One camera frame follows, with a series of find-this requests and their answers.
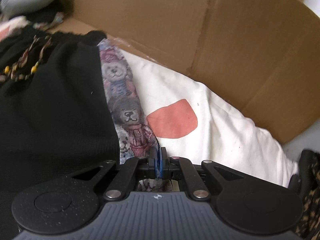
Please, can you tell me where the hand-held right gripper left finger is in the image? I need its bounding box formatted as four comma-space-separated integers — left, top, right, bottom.
65, 147, 159, 201

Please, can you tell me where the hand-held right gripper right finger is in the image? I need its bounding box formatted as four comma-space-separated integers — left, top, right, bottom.
160, 147, 245, 201

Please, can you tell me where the black pants bear-print trim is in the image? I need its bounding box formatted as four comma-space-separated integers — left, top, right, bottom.
0, 25, 161, 232

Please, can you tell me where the cream bear-print blanket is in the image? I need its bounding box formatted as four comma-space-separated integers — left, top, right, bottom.
0, 16, 300, 188

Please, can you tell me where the brown cardboard sheet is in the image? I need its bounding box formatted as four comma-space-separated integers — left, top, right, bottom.
54, 0, 320, 146

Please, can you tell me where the leopard print garment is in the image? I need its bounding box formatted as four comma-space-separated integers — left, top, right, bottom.
295, 150, 320, 239

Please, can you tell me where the floral patterned cloth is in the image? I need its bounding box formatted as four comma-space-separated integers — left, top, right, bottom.
32, 12, 66, 31

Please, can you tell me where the small black cloth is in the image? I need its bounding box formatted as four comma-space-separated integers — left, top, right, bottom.
25, 0, 73, 23

